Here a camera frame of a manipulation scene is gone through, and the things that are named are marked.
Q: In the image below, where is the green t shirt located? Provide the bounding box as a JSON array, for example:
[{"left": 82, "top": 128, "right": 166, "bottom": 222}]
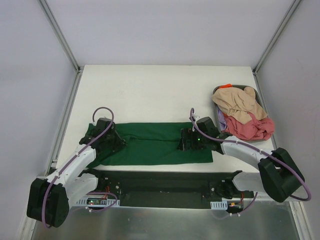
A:
[{"left": 87, "top": 122, "right": 213, "bottom": 169}]

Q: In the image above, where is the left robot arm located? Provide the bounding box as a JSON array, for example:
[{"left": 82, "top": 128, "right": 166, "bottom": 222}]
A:
[{"left": 26, "top": 117, "right": 126, "bottom": 228}]

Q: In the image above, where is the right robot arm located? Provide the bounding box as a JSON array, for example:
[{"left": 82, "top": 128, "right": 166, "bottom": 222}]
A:
[{"left": 177, "top": 117, "right": 311, "bottom": 203}]

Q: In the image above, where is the grey laundry basket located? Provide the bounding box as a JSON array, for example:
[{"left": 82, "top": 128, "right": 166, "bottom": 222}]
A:
[{"left": 211, "top": 84, "right": 275, "bottom": 142}]

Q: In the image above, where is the lilac t shirt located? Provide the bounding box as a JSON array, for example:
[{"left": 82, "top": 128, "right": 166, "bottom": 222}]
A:
[{"left": 217, "top": 107, "right": 227, "bottom": 131}]

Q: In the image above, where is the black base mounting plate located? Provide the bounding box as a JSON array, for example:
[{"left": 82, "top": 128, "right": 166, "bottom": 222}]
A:
[{"left": 82, "top": 169, "right": 254, "bottom": 209}]

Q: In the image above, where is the beige t shirt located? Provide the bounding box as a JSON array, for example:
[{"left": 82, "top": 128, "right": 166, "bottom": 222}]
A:
[{"left": 211, "top": 86, "right": 268, "bottom": 124}]

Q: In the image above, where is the orange t shirt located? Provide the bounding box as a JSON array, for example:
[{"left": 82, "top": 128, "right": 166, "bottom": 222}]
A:
[{"left": 218, "top": 83, "right": 233, "bottom": 89}]

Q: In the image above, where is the pink t shirt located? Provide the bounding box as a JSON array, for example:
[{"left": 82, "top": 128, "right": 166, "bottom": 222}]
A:
[{"left": 224, "top": 114, "right": 275, "bottom": 141}]

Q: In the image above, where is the left aluminium table rail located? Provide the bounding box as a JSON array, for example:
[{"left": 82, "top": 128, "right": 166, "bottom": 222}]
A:
[{"left": 44, "top": 68, "right": 83, "bottom": 176}]

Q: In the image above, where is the aluminium table rail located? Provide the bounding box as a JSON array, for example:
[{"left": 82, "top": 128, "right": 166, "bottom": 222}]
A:
[
  {"left": 44, "top": 68, "right": 83, "bottom": 176},
  {"left": 253, "top": 72, "right": 286, "bottom": 176}
]

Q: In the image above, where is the left white cable duct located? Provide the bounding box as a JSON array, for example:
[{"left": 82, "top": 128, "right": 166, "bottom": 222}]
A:
[{"left": 73, "top": 197, "right": 120, "bottom": 208}]

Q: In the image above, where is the white cable duct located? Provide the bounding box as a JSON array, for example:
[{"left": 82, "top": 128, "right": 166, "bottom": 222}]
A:
[
  {"left": 210, "top": 200, "right": 228, "bottom": 211},
  {"left": 73, "top": 197, "right": 120, "bottom": 208}
]

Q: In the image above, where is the right white cable duct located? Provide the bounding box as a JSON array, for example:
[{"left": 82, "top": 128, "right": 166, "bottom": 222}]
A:
[{"left": 210, "top": 200, "right": 228, "bottom": 211}]

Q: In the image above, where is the right aluminium table rail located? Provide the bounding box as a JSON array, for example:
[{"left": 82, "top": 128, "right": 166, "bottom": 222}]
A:
[{"left": 253, "top": 72, "right": 286, "bottom": 176}]

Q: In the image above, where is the left aluminium frame post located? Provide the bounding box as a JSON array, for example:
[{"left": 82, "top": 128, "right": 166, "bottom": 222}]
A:
[{"left": 37, "top": 0, "right": 81, "bottom": 73}]

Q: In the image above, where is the aluminium frame post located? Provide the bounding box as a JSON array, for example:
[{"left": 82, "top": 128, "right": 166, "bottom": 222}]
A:
[
  {"left": 251, "top": 0, "right": 305, "bottom": 73},
  {"left": 37, "top": 0, "right": 81, "bottom": 73}
]

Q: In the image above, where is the right aluminium frame post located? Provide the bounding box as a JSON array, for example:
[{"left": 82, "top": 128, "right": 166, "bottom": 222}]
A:
[{"left": 251, "top": 0, "right": 305, "bottom": 73}]

